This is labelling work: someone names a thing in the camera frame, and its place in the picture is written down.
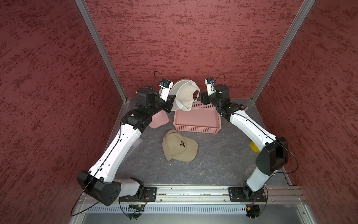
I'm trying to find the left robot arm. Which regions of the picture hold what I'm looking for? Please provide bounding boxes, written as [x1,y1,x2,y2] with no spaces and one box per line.
[77,86,175,206]

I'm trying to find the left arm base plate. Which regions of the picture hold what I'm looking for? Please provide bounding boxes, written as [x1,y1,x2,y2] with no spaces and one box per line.
[119,187,157,203]

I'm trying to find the yellow pen cup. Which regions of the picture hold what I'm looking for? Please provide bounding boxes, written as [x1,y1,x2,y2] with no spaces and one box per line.
[250,141,261,153]

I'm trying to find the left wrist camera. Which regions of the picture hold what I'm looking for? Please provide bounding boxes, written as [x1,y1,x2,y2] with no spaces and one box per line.
[160,78,173,102]

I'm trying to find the pink baseball cap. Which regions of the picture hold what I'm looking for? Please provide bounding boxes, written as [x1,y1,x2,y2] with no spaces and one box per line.
[149,110,169,129]

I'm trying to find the pink plastic basket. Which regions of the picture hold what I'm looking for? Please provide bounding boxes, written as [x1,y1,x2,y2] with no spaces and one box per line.
[173,101,222,134]

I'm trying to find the beige baseball cap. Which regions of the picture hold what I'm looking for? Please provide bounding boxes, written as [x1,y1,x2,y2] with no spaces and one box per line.
[162,129,198,162]

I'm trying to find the stapler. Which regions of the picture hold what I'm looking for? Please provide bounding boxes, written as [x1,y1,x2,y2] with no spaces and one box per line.
[241,105,248,111]

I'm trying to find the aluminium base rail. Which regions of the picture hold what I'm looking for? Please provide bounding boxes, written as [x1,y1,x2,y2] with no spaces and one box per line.
[145,184,307,204]

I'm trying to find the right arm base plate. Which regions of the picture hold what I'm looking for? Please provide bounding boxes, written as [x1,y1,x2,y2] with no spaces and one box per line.
[227,187,267,203]

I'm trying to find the cream white baseball cap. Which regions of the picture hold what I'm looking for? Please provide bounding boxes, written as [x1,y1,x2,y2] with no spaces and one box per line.
[169,79,200,112]

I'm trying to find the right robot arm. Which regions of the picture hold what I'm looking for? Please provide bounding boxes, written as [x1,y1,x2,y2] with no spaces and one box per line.
[200,82,289,197]

